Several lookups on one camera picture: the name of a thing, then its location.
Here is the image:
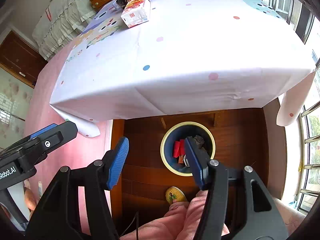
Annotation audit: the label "metal window bars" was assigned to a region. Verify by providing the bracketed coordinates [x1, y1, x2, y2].
[235, 0, 320, 214]

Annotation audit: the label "red folded box upper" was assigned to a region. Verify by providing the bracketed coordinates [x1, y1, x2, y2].
[172, 141, 180, 158]

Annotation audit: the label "black paper box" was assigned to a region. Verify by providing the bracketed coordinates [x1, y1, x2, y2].
[194, 135, 204, 149]

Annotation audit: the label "yellow slipper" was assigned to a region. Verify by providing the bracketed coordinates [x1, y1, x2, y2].
[165, 186, 187, 205]

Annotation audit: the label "white ruffled fabric cover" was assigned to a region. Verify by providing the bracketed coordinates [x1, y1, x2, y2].
[32, 0, 96, 61]

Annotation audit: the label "cartoon printed tablecloth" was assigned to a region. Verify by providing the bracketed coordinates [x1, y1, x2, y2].
[49, 0, 307, 137]

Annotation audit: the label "dark wooden door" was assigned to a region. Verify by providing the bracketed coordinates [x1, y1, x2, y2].
[1, 31, 48, 87]

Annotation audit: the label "person's left hand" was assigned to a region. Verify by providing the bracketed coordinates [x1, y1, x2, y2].
[23, 179, 37, 211]

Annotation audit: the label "red folded box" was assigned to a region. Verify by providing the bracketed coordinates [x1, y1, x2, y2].
[172, 141, 180, 158]
[179, 139, 185, 155]

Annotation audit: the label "strawberry duck milk carton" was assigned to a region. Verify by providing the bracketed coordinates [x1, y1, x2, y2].
[121, 0, 151, 28]

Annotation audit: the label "yellow rimmed trash bin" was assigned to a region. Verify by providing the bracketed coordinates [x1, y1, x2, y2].
[160, 121, 216, 177]

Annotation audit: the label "pink bed sheet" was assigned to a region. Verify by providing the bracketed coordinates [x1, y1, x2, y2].
[23, 43, 113, 235]

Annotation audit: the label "red folded box lower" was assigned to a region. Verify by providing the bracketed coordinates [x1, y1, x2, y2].
[179, 139, 185, 155]

